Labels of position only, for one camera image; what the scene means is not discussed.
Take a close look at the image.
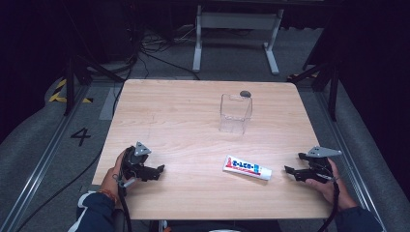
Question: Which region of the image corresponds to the hand-held gripper cable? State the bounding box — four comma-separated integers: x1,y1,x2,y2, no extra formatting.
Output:
317,175,341,232
112,173,133,232

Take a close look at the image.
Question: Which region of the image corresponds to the person's right hand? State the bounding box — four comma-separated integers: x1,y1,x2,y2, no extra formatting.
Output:
305,159,358,213

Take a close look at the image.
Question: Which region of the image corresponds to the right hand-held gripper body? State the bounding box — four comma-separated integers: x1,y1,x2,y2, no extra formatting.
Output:
305,145,343,185

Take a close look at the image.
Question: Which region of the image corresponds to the left hand-held gripper cable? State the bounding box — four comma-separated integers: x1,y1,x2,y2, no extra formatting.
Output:
112,173,133,232

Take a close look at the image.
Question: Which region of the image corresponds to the white metal desk frame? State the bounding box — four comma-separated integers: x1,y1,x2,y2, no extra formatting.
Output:
191,4,285,76

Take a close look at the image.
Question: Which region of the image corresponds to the person's left hand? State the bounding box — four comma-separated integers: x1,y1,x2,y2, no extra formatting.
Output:
100,150,137,198

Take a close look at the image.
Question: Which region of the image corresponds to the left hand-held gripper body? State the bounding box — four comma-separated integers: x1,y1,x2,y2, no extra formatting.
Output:
121,141,153,182

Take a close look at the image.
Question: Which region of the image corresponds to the bundle of floor cables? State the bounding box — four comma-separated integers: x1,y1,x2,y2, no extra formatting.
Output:
129,3,201,81

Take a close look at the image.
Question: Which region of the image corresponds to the clear plastic container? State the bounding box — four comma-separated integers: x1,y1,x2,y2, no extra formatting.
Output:
219,93,253,135

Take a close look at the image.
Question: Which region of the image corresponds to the yellow and black floor tape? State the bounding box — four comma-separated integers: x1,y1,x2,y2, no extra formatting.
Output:
47,78,95,104

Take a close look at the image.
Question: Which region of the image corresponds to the white toothpaste tube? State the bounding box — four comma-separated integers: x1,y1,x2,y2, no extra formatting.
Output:
222,154,273,182

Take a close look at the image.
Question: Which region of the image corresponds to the black tripod stand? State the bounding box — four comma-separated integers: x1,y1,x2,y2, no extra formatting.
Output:
286,61,340,123
62,53,126,117

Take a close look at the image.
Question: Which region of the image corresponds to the orange wristband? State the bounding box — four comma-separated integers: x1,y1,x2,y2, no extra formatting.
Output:
97,188,118,203

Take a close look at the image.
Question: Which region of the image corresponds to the black floor cable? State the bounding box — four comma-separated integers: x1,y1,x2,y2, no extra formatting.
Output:
15,146,104,232

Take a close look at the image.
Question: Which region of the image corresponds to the right hand-held gripper cable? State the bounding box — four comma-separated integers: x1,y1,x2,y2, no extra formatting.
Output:
317,175,341,232

